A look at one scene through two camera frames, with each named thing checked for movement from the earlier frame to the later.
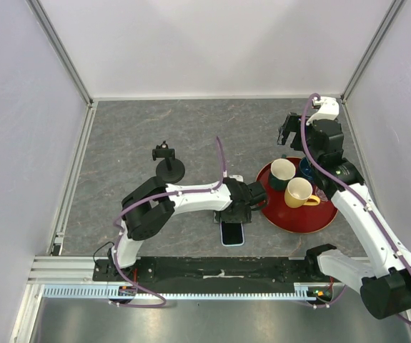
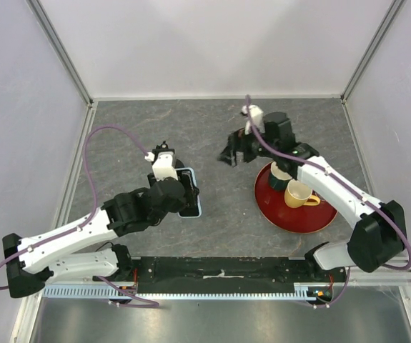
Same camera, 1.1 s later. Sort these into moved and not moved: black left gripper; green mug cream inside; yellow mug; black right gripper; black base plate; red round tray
Moved: black left gripper; black right gripper
Not moved: yellow mug; green mug cream inside; red round tray; black base plate
